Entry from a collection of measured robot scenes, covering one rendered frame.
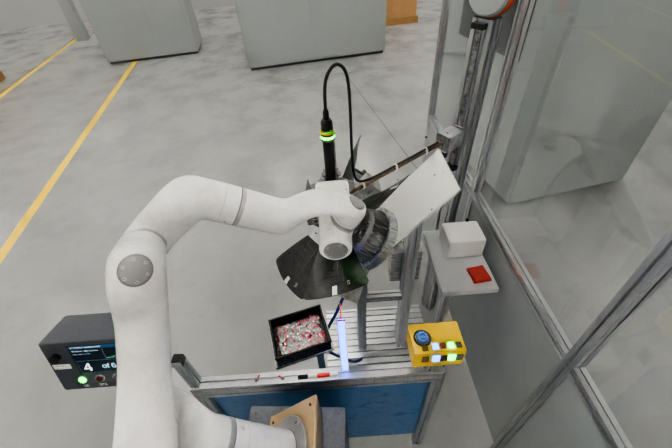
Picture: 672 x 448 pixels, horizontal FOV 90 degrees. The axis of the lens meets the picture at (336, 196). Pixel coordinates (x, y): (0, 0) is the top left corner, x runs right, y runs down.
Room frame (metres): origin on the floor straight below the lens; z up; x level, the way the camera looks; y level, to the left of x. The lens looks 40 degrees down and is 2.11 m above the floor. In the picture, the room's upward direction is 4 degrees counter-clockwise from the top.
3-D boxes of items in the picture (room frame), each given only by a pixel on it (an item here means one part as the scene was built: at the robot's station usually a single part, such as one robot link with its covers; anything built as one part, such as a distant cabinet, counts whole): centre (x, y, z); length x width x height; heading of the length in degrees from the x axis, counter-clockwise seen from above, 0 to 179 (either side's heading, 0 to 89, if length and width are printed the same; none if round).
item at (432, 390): (0.51, -0.32, 0.39); 0.04 x 0.04 x 0.78; 0
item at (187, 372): (0.52, 0.54, 0.96); 0.03 x 0.03 x 0.20; 0
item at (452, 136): (1.23, -0.50, 1.35); 0.10 x 0.07 x 0.08; 125
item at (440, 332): (0.51, -0.28, 1.02); 0.16 x 0.10 x 0.11; 90
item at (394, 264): (1.10, -0.32, 0.73); 0.15 x 0.09 x 0.22; 90
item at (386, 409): (0.52, 0.11, 0.45); 0.82 x 0.01 x 0.66; 90
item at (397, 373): (0.52, 0.11, 0.82); 0.90 x 0.04 x 0.08; 90
